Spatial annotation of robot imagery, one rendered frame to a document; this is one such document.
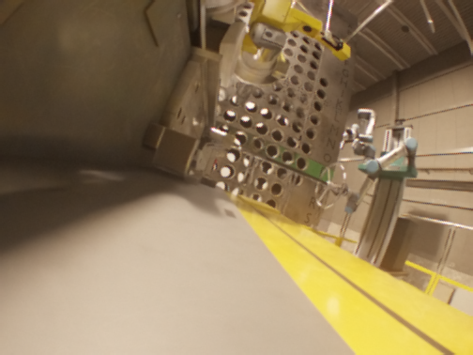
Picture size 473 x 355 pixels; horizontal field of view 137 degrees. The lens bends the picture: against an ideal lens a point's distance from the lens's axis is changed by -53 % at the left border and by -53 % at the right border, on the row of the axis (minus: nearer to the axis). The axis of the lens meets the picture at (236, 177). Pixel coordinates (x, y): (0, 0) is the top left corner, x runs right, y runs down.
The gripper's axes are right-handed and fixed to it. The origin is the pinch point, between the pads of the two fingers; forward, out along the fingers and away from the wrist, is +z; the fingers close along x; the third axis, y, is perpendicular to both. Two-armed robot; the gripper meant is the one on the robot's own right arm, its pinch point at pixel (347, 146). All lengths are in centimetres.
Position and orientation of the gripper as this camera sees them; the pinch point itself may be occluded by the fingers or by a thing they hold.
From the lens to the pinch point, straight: 191.1
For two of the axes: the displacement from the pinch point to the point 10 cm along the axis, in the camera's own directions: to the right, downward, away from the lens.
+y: 6.7, 6.7, 3.1
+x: -4.3, 0.1, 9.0
